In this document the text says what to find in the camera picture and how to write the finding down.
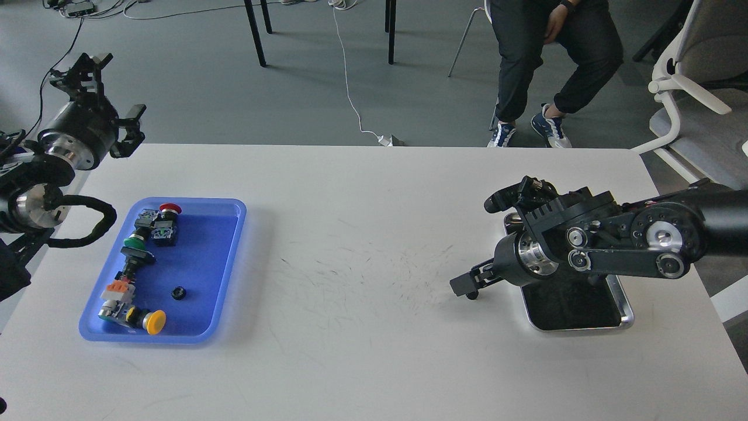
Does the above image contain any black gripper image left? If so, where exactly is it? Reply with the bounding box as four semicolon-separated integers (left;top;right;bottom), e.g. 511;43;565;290
37;53;147;171

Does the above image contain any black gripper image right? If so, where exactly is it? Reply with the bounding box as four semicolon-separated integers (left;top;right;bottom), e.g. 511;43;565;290
449;232;559;299

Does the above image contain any small black gear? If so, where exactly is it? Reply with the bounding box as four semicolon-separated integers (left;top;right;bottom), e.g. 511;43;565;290
171;286;186;301

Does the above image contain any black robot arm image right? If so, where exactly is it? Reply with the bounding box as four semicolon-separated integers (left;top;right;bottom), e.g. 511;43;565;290
484;176;747;286

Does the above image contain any silver metal tray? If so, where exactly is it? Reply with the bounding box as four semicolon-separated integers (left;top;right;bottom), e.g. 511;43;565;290
504;213;633;333

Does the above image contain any blue plastic tray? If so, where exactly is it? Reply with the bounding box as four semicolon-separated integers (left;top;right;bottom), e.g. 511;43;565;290
78;197;247;344

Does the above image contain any black power strip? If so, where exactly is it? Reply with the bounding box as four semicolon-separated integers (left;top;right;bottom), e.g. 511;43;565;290
63;1;97;18

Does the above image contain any white power adapter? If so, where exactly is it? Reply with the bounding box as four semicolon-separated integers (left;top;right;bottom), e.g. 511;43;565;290
378;135;404;147

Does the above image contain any black table leg left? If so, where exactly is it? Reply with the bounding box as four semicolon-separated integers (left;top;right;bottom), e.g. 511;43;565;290
244;0;273;68

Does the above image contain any black table leg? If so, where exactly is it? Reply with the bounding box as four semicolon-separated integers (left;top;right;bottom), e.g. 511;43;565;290
384;0;396;65
244;0;273;68

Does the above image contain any seated person in black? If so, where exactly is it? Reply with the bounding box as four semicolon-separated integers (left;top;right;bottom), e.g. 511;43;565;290
484;0;624;149

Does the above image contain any grey metal chair leg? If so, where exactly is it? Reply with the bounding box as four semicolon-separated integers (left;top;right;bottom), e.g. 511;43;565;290
447;3;488;78

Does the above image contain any black table leg right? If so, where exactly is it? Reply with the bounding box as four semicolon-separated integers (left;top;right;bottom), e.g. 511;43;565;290
384;0;396;65

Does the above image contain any white office chair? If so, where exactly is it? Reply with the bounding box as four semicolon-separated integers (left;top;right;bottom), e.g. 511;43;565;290
634;1;747;189

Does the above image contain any black cable on floor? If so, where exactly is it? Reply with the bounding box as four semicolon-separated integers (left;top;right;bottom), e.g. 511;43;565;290
23;18;86;138

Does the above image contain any red push button switch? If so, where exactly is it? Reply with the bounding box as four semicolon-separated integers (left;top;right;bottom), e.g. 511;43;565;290
134;202;182;246

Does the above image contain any green push button switch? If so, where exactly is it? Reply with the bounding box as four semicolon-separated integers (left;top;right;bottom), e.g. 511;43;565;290
123;231;150;250

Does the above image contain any black selector switch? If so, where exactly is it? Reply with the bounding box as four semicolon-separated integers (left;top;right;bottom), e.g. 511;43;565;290
114;246;157;283

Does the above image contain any yellow push button switch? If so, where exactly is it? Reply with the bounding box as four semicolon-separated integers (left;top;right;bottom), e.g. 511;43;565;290
97;280;167;335

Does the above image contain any white cable on floor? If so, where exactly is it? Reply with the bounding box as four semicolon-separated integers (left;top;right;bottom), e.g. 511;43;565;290
333;0;383;141

